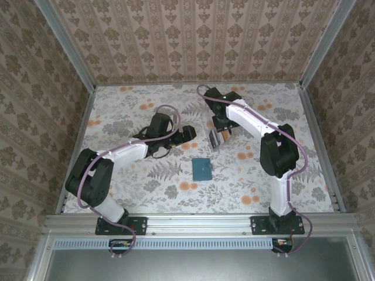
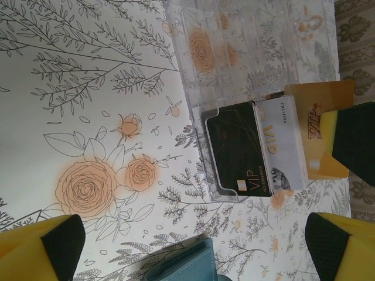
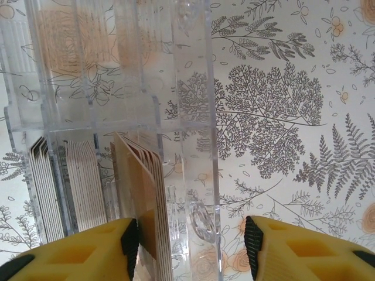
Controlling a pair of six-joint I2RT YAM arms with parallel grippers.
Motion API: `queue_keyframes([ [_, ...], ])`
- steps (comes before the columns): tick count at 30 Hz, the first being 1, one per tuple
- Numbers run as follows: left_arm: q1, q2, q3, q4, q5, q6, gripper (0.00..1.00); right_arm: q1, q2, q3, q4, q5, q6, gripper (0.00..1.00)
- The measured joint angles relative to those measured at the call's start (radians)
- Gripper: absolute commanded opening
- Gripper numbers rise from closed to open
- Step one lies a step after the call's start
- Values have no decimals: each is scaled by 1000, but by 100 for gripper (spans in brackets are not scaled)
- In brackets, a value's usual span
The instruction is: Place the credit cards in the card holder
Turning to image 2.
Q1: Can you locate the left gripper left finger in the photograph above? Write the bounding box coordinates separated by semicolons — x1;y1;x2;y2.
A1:
0;214;86;281

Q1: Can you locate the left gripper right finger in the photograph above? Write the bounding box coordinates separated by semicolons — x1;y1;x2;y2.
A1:
304;212;375;281

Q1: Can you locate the gold VIP card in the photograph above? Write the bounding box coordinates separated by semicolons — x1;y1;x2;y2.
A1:
283;80;356;180

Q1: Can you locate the white VIP card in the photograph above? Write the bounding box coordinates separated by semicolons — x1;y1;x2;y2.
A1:
255;95;308;191

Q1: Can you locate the black VIP card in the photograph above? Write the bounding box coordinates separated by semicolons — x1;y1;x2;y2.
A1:
204;104;275;198

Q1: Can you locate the teal leather card holder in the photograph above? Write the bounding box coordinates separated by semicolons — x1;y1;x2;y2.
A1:
145;237;235;281

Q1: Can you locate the floral patterned table mat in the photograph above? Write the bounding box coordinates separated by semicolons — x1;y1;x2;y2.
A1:
0;0;352;281

